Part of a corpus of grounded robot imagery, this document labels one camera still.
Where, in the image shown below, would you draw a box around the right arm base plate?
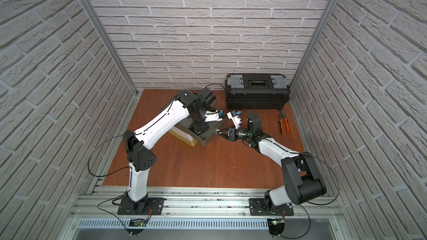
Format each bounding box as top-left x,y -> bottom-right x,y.
249,198 -> 294,217

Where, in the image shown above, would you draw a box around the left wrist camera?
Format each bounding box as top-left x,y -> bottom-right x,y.
205,110 -> 225,122

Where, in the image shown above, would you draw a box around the base cable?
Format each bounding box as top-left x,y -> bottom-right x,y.
276,202 -> 311,240
87,134 -> 141,234

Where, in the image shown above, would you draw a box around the three-drawer storage box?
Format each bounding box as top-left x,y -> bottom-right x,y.
159,91 -> 224,146

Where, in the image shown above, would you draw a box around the black plastic toolbox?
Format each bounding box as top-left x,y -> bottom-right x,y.
225,73 -> 290,110

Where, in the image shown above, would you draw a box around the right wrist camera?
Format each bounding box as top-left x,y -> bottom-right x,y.
227,110 -> 242,129

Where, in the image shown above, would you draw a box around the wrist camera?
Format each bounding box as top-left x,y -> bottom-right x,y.
205,110 -> 225,122
227,110 -> 242,129

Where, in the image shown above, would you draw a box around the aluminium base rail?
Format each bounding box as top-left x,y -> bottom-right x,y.
67,186 -> 344,232

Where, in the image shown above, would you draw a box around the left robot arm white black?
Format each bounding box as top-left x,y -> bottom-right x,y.
123,88 -> 216,214

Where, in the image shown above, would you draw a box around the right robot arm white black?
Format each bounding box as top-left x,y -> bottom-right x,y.
216,111 -> 327,212

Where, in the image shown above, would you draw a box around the left base cable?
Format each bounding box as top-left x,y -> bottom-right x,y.
87,134 -> 141,234

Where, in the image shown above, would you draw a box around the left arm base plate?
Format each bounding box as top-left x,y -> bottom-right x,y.
117,196 -> 165,216

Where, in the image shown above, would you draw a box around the orange handled pliers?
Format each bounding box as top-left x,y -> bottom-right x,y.
278,110 -> 290,134

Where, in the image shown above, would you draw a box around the right base cable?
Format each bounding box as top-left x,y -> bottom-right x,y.
276,202 -> 311,240

